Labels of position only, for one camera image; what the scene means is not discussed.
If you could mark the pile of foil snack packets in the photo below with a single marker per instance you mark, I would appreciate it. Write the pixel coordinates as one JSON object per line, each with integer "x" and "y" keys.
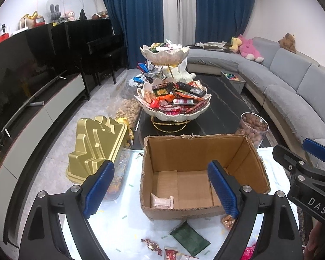
{"x": 143, "y": 71}

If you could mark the golden orange biscuit packet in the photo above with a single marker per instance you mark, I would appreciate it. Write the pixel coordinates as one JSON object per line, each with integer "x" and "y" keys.
{"x": 228, "y": 222}

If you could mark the grey sectional sofa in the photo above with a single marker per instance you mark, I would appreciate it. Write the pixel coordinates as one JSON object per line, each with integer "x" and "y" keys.
{"x": 287, "y": 67}

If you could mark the pink plush toy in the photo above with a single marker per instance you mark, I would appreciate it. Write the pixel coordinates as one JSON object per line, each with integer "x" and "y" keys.
{"x": 249, "y": 47}

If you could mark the dark green snack packet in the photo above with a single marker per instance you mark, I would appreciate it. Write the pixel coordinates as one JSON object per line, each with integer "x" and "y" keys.
{"x": 189, "y": 237}

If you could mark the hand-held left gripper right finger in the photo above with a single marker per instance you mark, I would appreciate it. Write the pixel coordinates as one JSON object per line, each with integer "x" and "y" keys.
{"x": 222, "y": 192}

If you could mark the grey rabbit plush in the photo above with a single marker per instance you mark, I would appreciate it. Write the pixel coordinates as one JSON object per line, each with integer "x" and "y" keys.
{"x": 55, "y": 15}

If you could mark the brown cardboard box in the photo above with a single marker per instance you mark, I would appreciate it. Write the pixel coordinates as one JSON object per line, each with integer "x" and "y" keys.
{"x": 189, "y": 154}

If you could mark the black flat television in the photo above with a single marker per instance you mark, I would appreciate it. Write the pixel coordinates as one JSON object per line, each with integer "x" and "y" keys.
{"x": 21, "y": 73}

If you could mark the small box of colourful items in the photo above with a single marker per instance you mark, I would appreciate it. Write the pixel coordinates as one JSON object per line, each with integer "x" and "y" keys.
{"x": 237, "y": 82}

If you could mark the white security camera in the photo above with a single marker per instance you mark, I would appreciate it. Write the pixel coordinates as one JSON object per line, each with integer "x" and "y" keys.
{"x": 4, "y": 29}

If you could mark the black metronome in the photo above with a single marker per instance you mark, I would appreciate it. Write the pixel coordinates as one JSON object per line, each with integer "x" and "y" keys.
{"x": 83, "y": 15}

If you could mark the yellow gold figurine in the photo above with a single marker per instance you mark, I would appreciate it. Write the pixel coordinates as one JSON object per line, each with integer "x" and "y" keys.
{"x": 124, "y": 127}

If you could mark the small pink plush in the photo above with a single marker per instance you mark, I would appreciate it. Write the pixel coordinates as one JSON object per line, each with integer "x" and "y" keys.
{"x": 70, "y": 15}

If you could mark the colourful toy blocks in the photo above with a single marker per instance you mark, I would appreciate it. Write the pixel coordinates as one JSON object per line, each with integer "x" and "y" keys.
{"x": 230, "y": 75}

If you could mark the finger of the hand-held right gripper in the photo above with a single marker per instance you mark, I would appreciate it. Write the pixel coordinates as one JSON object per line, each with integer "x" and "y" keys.
{"x": 317, "y": 150}
{"x": 287, "y": 159}

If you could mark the black upright piano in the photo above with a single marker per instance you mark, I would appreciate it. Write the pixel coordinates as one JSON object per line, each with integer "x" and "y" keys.
{"x": 97, "y": 46}

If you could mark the white grey television cabinet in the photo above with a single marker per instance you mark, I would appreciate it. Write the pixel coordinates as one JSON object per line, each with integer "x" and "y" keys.
{"x": 24, "y": 151}

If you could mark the clear tub of pistachios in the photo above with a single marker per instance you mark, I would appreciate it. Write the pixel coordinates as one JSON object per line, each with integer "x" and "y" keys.
{"x": 128, "y": 111}

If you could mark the clear jar of nuts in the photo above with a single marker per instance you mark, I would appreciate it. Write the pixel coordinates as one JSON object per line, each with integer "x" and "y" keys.
{"x": 253, "y": 128}

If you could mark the red snack packet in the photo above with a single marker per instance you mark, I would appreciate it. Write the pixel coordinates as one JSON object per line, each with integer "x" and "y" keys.
{"x": 174, "y": 253}

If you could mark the blue curtain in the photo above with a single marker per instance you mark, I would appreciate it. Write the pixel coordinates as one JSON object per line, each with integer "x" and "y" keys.
{"x": 224, "y": 8}
{"x": 135, "y": 10}

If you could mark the pink white snack packet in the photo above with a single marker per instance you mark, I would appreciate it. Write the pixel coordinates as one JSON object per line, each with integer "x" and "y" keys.
{"x": 162, "y": 201}

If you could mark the yellow plush toy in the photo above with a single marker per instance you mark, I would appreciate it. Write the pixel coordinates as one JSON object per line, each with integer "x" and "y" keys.
{"x": 235, "y": 43}

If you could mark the pile of assorted snack packets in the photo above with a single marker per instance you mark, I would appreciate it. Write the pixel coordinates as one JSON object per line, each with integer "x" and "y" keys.
{"x": 176, "y": 94}
{"x": 165, "y": 47}

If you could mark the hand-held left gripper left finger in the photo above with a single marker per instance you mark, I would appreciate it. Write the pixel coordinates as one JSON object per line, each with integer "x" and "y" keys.
{"x": 97, "y": 192}

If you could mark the brown plush toy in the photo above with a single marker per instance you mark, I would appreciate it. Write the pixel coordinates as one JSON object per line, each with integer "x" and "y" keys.
{"x": 287, "y": 42}

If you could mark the two-tier white lotus bowl stand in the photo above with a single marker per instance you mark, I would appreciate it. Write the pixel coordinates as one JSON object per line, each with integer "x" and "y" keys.
{"x": 176, "y": 115}

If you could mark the red gold wrapped candy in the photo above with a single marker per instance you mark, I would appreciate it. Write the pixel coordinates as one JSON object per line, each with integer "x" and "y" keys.
{"x": 151, "y": 246}

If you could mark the black piano bench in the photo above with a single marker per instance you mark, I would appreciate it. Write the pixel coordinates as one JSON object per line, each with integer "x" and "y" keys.
{"x": 108, "y": 57}

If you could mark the white sheer curtain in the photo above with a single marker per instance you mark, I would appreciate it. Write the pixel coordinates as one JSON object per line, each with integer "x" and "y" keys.
{"x": 180, "y": 5}

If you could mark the gold mountain lid candy container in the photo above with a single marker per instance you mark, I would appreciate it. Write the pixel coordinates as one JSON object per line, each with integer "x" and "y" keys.
{"x": 92, "y": 146}

